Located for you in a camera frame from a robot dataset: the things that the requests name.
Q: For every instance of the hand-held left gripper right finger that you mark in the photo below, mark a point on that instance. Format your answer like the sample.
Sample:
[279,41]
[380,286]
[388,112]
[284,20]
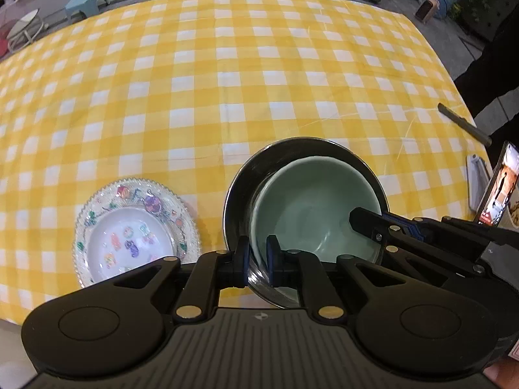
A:
[271,260]

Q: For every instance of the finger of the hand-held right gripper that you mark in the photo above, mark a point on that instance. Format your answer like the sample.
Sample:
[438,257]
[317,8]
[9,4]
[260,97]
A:
[365,225]
[405,227]

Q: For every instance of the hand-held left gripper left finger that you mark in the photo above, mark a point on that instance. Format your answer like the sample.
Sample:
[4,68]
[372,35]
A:
[243,260]

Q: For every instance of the pale green ceramic bowl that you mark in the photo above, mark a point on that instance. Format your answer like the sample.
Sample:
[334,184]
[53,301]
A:
[308,198]

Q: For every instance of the blue steel-lined bowl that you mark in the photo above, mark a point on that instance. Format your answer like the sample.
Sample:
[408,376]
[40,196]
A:
[251,178]

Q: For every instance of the small white patterned plate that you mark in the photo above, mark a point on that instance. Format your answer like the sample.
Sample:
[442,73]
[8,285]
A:
[121,229]

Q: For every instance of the clear patterned glass plate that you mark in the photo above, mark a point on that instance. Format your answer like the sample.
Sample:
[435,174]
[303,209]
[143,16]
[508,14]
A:
[87,219]

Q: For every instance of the smartphone with lit screen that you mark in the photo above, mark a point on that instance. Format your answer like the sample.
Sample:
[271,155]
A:
[500,186]

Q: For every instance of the dark grey pen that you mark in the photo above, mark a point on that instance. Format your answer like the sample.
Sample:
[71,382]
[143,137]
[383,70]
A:
[462,123]

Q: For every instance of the person's dark clothing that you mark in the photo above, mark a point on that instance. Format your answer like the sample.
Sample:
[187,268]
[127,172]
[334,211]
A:
[494,69]

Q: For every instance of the yellow checked tablecloth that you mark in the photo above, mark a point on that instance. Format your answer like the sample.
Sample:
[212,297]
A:
[162,89]

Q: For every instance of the brown small speaker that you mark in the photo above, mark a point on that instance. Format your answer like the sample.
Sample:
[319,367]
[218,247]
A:
[426,10]

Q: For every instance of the white round side table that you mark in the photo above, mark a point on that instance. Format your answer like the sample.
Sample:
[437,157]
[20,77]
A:
[24,24]

